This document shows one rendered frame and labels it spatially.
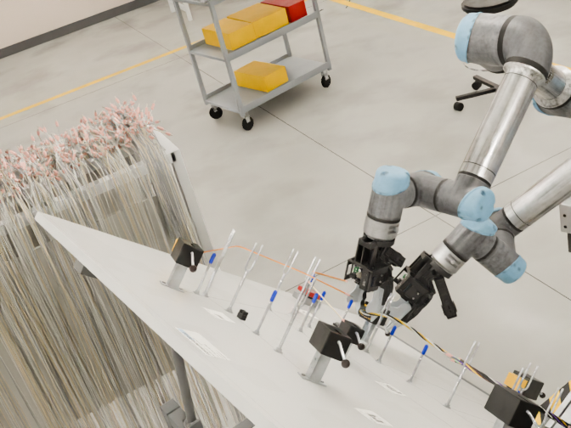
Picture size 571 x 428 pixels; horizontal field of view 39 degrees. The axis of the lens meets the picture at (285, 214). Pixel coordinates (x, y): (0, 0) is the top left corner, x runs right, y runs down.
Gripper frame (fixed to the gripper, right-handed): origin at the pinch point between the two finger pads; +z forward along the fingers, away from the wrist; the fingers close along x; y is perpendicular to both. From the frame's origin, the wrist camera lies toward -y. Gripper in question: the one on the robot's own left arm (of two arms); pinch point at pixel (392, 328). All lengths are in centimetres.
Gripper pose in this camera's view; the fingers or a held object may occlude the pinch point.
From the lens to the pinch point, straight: 201.7
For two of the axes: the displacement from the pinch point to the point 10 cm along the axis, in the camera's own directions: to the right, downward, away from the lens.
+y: -7.7, -6.1, -1.8
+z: -6.4, 7.3, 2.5
